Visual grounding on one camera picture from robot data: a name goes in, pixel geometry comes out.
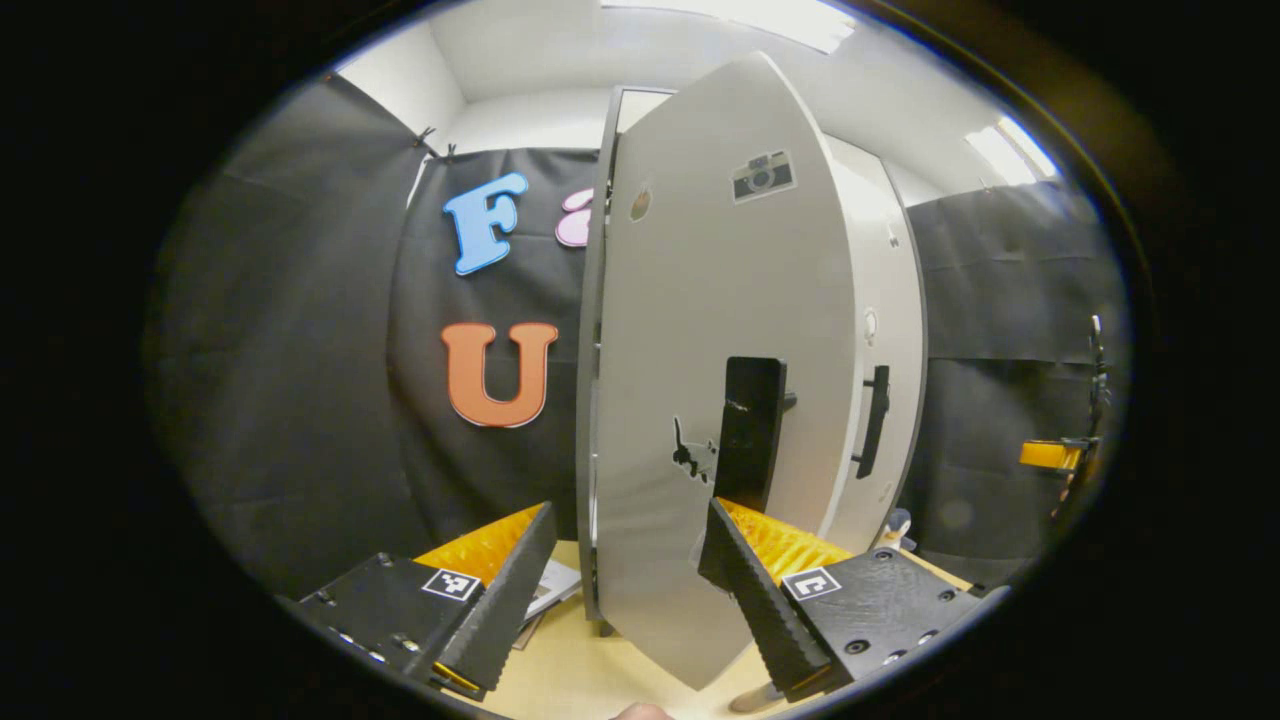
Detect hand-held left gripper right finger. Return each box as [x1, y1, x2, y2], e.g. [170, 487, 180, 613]
[697, 497, 1011, 704]

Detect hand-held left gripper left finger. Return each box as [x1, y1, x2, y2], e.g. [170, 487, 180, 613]
[275, 500, 559, 703]

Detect light grey cabinet door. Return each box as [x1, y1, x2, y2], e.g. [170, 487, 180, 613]
[818, 134, 930, 557]
[588, 50, 864, 693]

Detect grey cabinet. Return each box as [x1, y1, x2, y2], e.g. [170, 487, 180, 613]
[574, 85, 931, 641]

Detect white paper booklet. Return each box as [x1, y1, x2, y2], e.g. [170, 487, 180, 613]
[518, 557, 584, 652]

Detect small ceiling light panel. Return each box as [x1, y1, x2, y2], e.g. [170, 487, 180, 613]
[964, 114, 1062, 187]

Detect black backdrop cloth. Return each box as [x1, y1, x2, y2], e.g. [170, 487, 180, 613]
[145, 75, 1137, 601]

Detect black door handle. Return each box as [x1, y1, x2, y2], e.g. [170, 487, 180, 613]
[712, 355, 799, 514]
[851, 364, 892, 480]

